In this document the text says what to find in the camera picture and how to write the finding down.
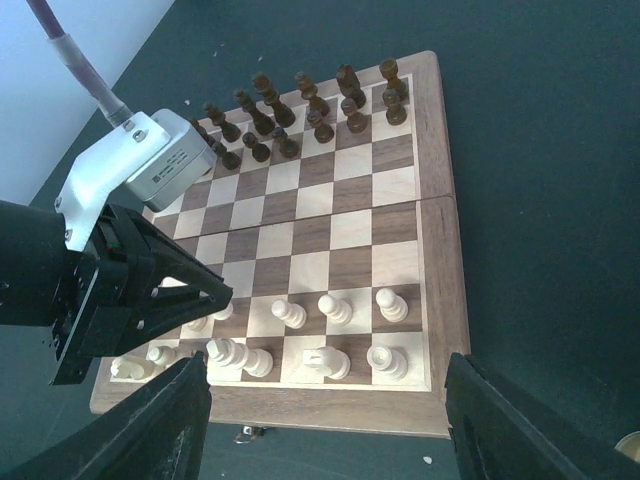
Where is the light queen piece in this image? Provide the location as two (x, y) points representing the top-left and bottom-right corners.
(206, 338), (273, 378)

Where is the dark rook right corner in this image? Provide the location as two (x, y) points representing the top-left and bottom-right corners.
(379, 57), (409, 101)

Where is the dark bishop left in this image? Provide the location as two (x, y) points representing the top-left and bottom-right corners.
(202, 102), (241, 143)

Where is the light bishop piece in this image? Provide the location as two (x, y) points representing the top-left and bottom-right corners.
(147, 345), (177, 367)

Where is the light pawn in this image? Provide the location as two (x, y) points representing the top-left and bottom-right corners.
(375, 288), (408, 323)
(271, 299), (307, 329)
(212, 302), (234, 321)
(317, 294), (353, 326)
(184, 316), (209, 332)

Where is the gold metal tin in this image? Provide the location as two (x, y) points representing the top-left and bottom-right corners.
(615, 431), (640, 463)

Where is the dark bishop right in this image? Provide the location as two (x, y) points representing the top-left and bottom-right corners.
(295, 71), (330, 117)

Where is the wooden chess board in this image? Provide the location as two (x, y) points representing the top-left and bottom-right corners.
(90, 51), (470, 438)

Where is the dark knight left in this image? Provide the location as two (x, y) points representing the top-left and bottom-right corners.
(189, 118), (214, 147)

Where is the dark king piece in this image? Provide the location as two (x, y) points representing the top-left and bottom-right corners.
(252, 72), (296, 128)

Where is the dark knight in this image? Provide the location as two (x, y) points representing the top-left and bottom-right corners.
(189, 118), (214, 147)
(336, 64), (366, 109)

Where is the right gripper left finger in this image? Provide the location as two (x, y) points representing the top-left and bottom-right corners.
(1, 352), (212, 479)

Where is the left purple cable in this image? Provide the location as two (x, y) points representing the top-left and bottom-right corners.
(25, 0), (135, 129)

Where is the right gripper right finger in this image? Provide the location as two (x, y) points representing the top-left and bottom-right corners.
(445, 353), (639, 479)

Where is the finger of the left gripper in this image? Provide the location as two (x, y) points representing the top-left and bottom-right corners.
(114, 294), (230, 356)
(132, 212), (233, 310)

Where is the light knight piece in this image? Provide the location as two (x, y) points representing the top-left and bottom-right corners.
(110, 355), (156, 380)

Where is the light rook piece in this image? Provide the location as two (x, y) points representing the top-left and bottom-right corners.
(366, 345), (408, 380)

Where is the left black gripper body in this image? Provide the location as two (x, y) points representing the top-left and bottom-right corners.
(50, 205), (165, 385)

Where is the dark knight right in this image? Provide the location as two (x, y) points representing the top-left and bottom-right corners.
(336, 64), (366, 109)

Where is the dark pawn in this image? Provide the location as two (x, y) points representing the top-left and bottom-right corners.
(307, 109), (334, 144)
(383, 88), (407, 126)
(272, 126), (299, 158)
(242, 132), (271, 163)
(341, 97), (367, 133)
(211, 140), (242, 170)

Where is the dark bishop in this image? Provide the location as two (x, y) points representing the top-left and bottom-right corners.
(295, 71), (330, 117)
(202, 102), (241, 143)

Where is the dark queen piece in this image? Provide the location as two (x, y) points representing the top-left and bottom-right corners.
(233, 89), (275, 136)

